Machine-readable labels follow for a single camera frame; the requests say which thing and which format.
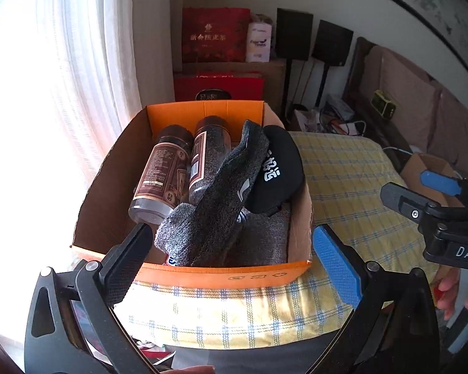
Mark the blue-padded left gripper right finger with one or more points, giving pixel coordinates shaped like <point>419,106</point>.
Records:
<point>393,326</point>

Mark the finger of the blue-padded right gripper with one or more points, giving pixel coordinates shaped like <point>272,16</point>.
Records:
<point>444,184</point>

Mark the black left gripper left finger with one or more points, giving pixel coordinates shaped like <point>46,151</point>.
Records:
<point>54,340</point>

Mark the long grey sock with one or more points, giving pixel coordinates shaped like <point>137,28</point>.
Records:
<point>201,235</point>

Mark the brown labelled glass jar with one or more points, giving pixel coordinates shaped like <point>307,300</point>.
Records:
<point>165,179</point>

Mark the brown lidded seed jar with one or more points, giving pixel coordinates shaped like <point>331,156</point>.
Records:
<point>212,144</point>

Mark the Snickers chocolate bar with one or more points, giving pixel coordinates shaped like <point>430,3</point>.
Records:
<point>172,261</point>

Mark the grey knit wrist band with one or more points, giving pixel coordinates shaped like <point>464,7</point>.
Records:
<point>260,240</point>

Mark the person's right hand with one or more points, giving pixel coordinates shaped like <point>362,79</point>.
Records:
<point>447,282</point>

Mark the person's left hand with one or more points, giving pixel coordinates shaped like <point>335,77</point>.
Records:
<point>193,370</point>

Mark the open brown cardboard box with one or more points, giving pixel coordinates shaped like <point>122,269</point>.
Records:
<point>416,165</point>

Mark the green alarm clock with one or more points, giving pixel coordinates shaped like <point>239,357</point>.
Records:
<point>383,105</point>

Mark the yellow plaid bed sheet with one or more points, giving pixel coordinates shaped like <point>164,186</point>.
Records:
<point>344,175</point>

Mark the white small box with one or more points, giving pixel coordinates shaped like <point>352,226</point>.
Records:
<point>340,107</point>

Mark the white paper bag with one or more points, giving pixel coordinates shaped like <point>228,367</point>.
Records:
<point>308,121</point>

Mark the right black speaker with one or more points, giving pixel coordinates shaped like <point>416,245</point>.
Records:
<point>331,47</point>

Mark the black speaker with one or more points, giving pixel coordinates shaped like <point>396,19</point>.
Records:
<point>331,47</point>
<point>292,43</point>

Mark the left black speaker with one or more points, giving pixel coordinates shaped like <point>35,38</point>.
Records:
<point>292,43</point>

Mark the orange cardboard box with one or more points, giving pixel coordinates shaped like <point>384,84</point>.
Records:
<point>103,221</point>

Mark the red Ferrero Collection box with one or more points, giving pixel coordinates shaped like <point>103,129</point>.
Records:
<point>219,85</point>

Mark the red tea gift bag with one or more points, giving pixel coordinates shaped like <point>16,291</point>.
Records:
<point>215,35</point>

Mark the white sheer curtain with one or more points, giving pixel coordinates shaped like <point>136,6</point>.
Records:
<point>73,73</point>

